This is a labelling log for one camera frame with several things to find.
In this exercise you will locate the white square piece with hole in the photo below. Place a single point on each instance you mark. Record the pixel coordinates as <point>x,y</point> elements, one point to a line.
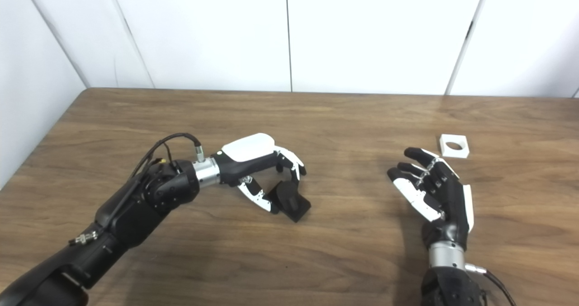
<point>445,154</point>

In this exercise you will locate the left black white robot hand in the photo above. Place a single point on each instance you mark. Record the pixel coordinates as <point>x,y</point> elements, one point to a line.
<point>244,157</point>

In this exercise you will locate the black peg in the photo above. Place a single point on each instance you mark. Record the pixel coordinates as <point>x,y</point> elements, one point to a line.
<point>291,202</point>

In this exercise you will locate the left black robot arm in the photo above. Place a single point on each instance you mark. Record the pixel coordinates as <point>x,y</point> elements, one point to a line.
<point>122,215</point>

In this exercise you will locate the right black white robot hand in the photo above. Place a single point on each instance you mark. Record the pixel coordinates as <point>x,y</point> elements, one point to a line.
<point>448,197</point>

